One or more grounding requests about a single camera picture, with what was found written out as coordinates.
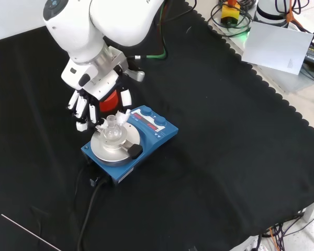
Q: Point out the clear round-bottom glass flask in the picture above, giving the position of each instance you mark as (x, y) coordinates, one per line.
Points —
(112, 132)

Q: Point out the yellow stop button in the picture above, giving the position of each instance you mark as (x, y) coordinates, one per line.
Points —
(229, 13)

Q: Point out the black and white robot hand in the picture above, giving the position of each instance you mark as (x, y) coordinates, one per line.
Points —
(99, 83)

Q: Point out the black bench cloth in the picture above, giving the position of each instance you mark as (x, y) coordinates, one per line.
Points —
(212, 136)

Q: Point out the grey table leg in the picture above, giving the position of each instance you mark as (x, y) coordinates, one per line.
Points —
(312, 210)

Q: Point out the pale white board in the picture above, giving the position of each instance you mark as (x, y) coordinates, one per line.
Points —
(277, 47)

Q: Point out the orange-red ribbed flask holder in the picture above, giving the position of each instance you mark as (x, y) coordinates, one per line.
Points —
(108, 104)

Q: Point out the thin glass rod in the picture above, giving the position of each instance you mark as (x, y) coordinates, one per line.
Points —
(28, 231)

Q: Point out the blue heater with steel plate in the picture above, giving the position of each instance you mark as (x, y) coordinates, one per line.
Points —
(157, 136)

